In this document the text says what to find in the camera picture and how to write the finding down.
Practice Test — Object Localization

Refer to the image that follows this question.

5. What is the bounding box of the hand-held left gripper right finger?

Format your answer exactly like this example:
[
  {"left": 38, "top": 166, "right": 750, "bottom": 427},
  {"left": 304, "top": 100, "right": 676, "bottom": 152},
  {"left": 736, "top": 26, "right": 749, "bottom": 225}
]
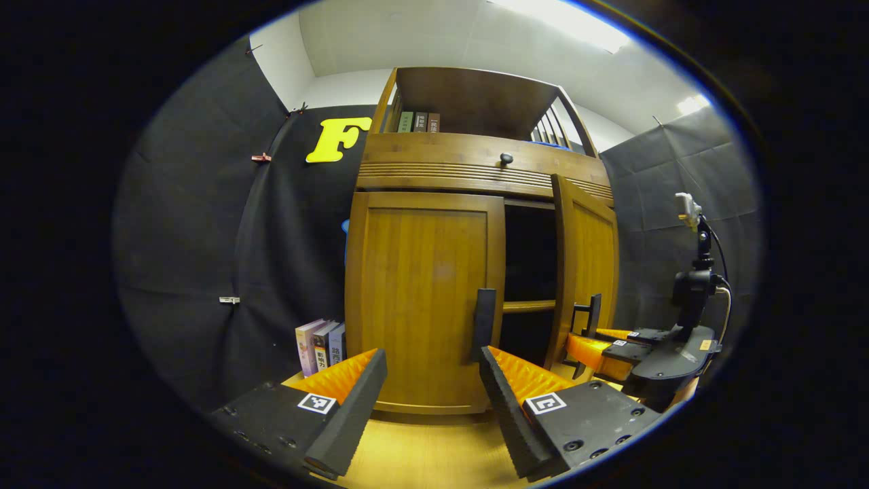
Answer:
[{"left": 479, "top": 345, "right": 663, "bottom": 484}]

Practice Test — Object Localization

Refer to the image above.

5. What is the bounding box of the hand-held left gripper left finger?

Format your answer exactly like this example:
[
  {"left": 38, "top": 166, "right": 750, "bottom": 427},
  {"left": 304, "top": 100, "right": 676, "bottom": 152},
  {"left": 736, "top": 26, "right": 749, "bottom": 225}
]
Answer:
[{"left": 207, "top": 348, "right": 388, "bottom": 482}]

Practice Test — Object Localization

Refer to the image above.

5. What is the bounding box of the wooden double-door shoe cabinet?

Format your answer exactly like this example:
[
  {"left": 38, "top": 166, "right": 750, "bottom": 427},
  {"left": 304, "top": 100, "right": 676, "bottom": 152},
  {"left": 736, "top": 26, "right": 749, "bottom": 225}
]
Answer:
[{"left": 343, "top": 67, "right": 620, "bottom": 416}]

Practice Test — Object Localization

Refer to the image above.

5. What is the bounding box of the dark book with yellow label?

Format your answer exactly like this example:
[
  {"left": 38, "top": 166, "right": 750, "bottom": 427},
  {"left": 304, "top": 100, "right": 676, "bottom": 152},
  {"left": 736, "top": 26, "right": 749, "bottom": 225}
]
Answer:
[{"left": 312, "top": 322, "right": 340, "bottom": 371}]

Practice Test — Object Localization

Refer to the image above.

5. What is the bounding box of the pink purple book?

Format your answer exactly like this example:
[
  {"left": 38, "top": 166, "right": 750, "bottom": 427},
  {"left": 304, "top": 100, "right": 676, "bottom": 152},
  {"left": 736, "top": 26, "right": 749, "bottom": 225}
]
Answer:
[{"left": 295, "top": 319, "right": 328, "bottom": 378}]

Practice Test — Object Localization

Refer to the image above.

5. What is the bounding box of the black backdrop cloth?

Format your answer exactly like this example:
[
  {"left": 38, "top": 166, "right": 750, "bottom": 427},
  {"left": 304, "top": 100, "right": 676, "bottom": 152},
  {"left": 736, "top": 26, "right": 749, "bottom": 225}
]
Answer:
[
  {"left": 112, "top": 37, "right": 377, "bottom": 415},
  {"left": 599, "top": 105, "right": 761, "bottom": 340}
]

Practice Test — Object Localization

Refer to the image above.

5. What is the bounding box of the wooden drawer with black knob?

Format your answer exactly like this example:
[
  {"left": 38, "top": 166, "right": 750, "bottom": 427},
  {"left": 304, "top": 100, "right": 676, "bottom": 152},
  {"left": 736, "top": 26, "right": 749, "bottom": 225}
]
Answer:
[{"left": 356, "top": 132, "right": 615, "bottom": 204}]

